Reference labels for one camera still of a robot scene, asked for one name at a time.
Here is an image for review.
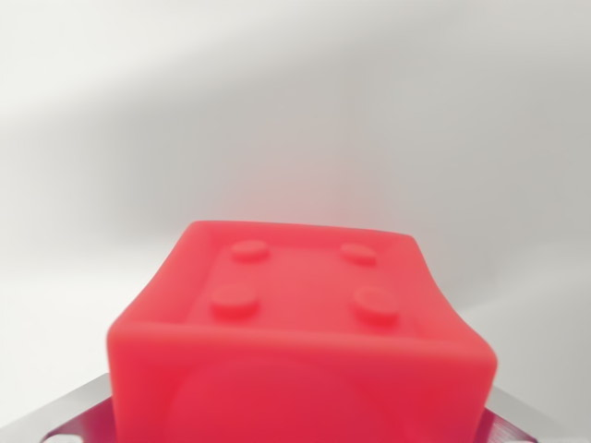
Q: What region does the gripper right finger with black rubber pad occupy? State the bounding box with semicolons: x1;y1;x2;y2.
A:
479;395;591;443

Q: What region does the gripper left finger with black rubber pad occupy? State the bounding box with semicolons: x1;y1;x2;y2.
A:
0;372;122;443

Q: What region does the red plastic cube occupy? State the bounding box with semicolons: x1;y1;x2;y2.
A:
104;220;499;443

